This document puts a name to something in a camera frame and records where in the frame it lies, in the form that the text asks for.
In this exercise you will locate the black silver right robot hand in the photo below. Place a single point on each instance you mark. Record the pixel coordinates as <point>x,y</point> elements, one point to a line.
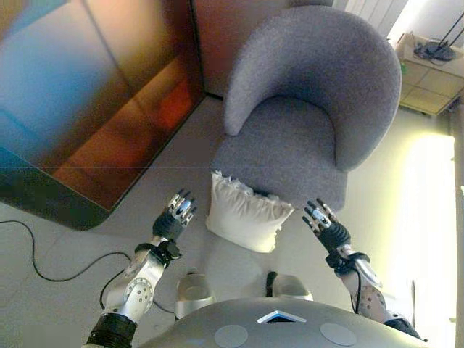
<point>335,235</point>

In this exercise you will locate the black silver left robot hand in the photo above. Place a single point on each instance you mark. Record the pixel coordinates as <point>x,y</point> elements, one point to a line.
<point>168,224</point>

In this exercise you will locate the white fringed cushion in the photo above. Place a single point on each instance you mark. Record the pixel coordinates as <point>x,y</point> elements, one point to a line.
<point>246,221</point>

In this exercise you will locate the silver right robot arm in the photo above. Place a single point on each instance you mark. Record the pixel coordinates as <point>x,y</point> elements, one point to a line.
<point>371,297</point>

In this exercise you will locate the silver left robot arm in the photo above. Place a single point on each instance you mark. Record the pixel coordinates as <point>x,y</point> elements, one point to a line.
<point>137,293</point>

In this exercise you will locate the silver right robot leg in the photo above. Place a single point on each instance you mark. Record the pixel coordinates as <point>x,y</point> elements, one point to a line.
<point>291,288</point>

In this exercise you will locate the silver robot leg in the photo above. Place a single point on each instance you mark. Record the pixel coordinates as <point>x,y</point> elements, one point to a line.
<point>194,293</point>
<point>291,288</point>

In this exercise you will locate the silver left robot leg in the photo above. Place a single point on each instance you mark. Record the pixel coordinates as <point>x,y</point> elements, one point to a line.
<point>194,293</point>

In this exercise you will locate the grey upholstered tub armchair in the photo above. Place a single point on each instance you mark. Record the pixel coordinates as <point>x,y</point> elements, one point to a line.
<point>290,145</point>

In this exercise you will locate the grey robot torso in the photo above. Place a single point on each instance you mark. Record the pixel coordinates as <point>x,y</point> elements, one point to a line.
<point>282,330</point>

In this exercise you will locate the glossy brown wooden wardrobe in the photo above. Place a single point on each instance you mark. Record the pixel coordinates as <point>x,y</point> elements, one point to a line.
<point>90,101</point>

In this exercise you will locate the cardboard box with black stand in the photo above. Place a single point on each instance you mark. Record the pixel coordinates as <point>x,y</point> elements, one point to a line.
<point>431,83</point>

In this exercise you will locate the black lamp base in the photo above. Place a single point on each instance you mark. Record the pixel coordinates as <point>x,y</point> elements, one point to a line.
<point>440,50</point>

